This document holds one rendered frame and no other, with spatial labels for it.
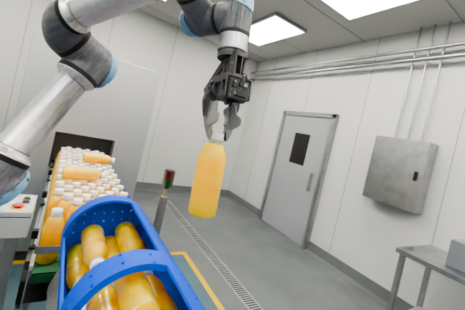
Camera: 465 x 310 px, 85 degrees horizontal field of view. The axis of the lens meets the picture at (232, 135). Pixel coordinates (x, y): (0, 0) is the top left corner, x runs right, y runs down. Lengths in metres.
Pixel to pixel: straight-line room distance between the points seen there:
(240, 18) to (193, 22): 0.13
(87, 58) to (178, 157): 4.92
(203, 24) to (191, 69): 5.00
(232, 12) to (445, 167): 3.28
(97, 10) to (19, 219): 0.82
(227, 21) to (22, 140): 0.60
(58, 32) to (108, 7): 0.17
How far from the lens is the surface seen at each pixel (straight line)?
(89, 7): 0.78
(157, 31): 5.60
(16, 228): 1.27
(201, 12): 0.70
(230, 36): 0.64
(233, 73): 0.59
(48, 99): 0.87
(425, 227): 3.73
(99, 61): 0.89
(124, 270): 0.65
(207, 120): 0.62
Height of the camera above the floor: 1.56
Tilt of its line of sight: 1 degrees down
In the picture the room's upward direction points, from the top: 13 degrees clockwise
